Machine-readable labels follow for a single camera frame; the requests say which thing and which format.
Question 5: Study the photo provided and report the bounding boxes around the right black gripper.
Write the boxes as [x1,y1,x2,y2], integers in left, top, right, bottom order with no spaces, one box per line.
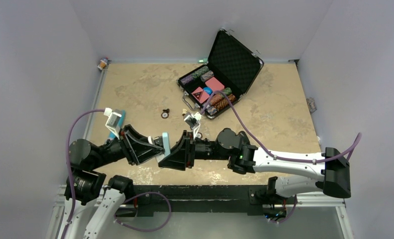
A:
[159,131,230,171]

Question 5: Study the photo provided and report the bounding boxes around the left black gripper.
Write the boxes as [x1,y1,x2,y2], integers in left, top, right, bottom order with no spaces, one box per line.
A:
[91,123,164,169]

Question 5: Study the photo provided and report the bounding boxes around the light blue stapler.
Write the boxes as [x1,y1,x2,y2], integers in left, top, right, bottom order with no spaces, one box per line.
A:
[152,132,171,157]

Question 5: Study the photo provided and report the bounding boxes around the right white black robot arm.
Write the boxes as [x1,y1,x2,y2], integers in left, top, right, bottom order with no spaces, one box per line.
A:
[158,128,351,203]

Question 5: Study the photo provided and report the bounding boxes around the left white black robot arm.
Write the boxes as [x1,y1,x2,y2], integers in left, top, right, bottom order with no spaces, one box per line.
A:
[58,125,169,239]

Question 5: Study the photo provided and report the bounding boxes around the brown poker chip middle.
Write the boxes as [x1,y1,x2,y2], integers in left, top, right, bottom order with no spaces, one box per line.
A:
[196,132,203,139]

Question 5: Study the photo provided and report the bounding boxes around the brown poker chip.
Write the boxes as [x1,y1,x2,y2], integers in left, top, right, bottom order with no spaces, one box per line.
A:
[196,132,203,139]
[161,112,169,119]

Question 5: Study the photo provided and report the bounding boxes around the light blue marker tube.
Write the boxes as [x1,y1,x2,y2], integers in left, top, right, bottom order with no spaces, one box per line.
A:
[107,110,126,140]

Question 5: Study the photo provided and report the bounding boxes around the brown poker chip left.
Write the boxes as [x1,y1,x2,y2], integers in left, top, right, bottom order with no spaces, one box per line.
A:
[161,112,169,119]

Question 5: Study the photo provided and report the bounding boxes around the pink card deck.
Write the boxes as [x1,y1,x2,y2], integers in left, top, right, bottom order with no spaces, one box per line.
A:
[205,77,225,94]

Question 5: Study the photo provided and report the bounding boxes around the small orange bottle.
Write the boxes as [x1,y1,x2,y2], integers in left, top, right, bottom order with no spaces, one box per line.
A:
[97,57,110,71]

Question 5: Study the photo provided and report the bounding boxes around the black poker chip case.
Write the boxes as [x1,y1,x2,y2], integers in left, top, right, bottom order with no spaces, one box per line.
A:
[176,28,264,119]

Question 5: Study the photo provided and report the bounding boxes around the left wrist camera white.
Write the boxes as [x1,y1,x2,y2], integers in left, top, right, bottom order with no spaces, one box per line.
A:
[104,108,123,138]

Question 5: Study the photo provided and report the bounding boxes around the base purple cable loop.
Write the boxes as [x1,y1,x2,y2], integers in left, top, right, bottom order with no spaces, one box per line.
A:
[113,192,172,233]

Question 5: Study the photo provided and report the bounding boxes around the chip stack by wall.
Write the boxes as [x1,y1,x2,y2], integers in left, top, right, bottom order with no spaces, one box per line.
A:
[306,98,317,114]

